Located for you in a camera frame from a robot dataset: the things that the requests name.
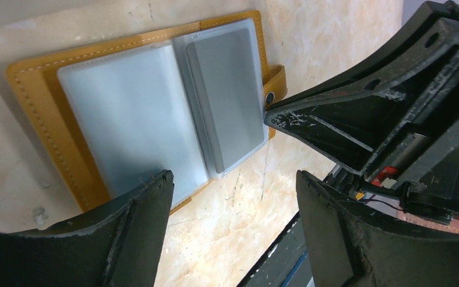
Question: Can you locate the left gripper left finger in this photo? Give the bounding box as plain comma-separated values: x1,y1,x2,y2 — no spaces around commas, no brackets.
0,170,174,286

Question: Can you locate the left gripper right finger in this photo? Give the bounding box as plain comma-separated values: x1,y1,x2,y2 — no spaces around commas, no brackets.
296,170,459,286

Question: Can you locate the mustard leather card holder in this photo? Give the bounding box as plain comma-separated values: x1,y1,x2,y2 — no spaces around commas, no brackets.
5,10,287,212

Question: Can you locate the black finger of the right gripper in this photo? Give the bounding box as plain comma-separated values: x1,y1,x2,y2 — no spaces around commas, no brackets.
277,1,459,108

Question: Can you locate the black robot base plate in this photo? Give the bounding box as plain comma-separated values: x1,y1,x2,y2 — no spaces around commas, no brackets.
238,213,314,286

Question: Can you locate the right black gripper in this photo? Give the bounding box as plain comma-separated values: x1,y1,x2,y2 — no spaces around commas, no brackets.
265,18,459,225

